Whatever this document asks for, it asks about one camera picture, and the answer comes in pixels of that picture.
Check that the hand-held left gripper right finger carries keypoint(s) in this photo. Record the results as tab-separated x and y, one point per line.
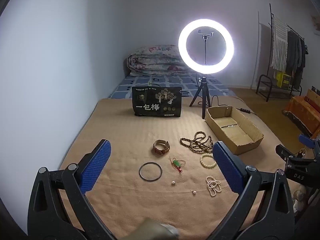
226	165

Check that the folded floral quilt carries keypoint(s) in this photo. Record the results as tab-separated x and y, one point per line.
152	60

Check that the brown cardboard pieces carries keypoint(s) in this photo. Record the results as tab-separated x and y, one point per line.
313	96

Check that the black tripod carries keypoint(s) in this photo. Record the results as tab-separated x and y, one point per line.
203	92

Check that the thin black bangle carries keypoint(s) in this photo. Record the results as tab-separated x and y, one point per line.
140	175

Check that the orange covered box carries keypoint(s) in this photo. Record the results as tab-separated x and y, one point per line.
302	115

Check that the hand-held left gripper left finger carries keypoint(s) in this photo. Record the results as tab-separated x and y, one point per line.
96	165

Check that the dark hanging clothes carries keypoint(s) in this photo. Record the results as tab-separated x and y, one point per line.
295	52

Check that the cardboard box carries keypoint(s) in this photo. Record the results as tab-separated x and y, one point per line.
246	140

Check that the black snack bag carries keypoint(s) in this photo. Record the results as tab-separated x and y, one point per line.
156	102

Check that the phone holder clamp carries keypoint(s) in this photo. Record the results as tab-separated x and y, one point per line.
205	33

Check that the white striped towel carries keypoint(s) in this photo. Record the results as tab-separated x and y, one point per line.
279	42

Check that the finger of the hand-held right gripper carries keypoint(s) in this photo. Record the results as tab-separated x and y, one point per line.
307	141
283	152

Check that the yellow box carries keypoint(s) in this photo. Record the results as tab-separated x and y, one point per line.
283	79

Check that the beige blurry object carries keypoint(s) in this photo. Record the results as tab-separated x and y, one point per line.
155	231

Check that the black metal clothes rack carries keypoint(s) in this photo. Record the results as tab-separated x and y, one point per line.
271	42

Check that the person's right hand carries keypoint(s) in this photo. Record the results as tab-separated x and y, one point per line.
298	197

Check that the blue patterned bed sheet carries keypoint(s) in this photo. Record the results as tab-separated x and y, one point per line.
140	82

